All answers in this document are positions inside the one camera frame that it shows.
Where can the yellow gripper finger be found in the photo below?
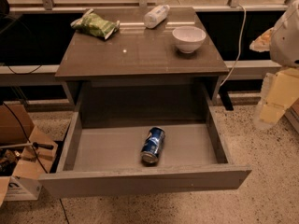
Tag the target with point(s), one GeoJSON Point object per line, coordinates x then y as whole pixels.
{"type": "Point", "coordinates": [278, 93]}
{"type": "Point", "coordinates": [262, 42]}

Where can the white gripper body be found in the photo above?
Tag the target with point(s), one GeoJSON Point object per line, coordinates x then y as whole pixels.
{"type": "Point", "coordinates": [286, 42]}

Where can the blue pepsi can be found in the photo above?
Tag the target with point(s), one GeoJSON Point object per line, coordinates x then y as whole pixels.
{"type": "Point", "coordinates": [151, 150]}

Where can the grey cabinet counter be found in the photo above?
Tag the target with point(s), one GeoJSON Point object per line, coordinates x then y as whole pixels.
{"type": "Point", "coordinates": [136, 53]}

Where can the open grey drawer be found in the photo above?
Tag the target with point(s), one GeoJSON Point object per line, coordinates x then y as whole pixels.
{"type": "Point", "coordinates": [143, 140]}

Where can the cardboard box at right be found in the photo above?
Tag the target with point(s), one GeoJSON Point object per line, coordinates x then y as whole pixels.
{"type": "Point", "coordinates": [292, 115]}

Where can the white ceramic bowl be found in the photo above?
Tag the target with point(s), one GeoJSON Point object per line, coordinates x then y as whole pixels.
{"type": "Point", "coordinates": [188, 38]}

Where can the clear plastic water bottle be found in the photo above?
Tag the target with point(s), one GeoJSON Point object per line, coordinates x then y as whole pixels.
{"type": "Point", "coordinates": [156, 16]}

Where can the green chip bag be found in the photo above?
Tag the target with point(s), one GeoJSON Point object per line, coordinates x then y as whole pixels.
{"type": "Point", "coordinates": [92, 24]}

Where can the open cardboard box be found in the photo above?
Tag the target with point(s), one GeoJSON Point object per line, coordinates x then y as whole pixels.
{"type": "Point", "coordinates": [20, 168]}

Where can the black handled tool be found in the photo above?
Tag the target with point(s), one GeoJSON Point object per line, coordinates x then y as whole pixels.
{"type": "Point", "coordinates": [34, 144]}

